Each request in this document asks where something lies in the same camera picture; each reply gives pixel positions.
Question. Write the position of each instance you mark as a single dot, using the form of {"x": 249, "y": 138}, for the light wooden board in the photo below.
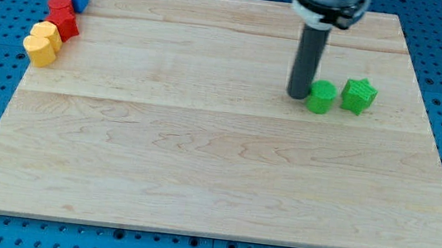
{"x": 172, "y": 116}

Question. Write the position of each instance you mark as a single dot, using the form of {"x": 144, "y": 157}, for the green cylinder block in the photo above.
{"x": 321, "y": 96}

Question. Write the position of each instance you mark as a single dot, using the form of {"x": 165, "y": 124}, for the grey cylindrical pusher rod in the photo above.
{"x": 308, "y": 55}

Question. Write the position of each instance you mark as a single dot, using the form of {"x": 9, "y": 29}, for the green star block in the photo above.
{"x": 358, "y": 95}

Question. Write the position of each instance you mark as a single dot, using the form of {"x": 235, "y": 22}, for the red star block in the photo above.
{"x": 65, "y": 22}

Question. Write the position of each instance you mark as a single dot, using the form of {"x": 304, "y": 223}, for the yellow heart block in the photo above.
{"x": 39, "y": 50}

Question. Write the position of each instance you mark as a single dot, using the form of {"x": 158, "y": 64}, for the yellow pentagon block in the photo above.
{"x": 49, "y": 31}

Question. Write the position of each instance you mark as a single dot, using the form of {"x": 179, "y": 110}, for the red cylinder block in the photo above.
{"x": 61, "y": 5}

